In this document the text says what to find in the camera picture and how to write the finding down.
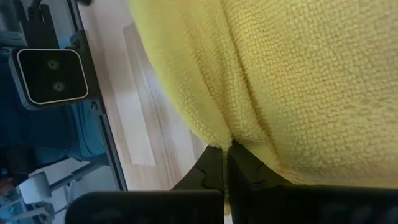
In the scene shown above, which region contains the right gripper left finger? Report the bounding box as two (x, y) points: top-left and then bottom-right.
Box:
(65, 144), (225, 224)

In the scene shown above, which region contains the grey chair base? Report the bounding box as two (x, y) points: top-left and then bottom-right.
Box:
(0, 161), (109, 224)

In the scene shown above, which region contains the black aluminium table frame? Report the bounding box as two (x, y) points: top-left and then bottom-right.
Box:
(67, 0), (129, 191)

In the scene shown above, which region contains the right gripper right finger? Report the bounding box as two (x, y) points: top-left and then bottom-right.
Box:
(228, 141), (398, 224)

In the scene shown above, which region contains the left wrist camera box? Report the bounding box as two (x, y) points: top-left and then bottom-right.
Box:
(8, 47), (90, 110)

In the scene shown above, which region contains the yellow microfiber towel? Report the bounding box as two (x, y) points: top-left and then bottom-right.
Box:
(129, 0), (398, 218)

